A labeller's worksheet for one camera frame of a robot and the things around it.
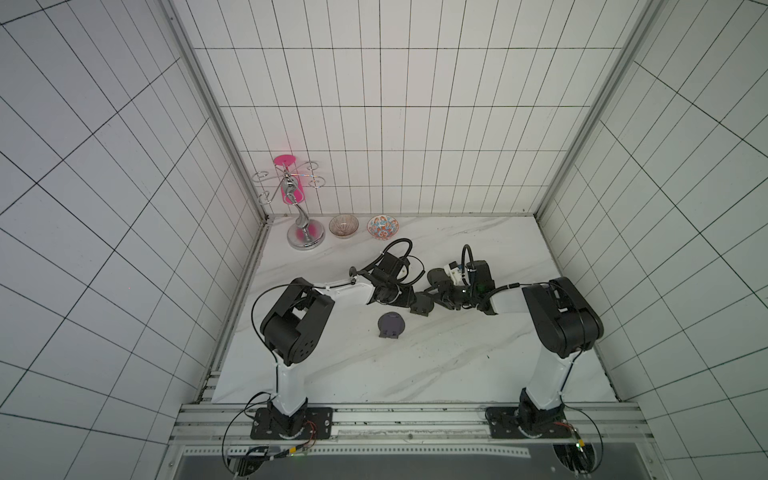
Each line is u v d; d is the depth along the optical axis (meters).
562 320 0.51
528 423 0.65
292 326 0.50
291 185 0.92
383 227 1.14
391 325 0.90
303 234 1.14
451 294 0.86
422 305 0.92
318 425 0.73
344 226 1.14
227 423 0.68
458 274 0.92
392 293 0.79
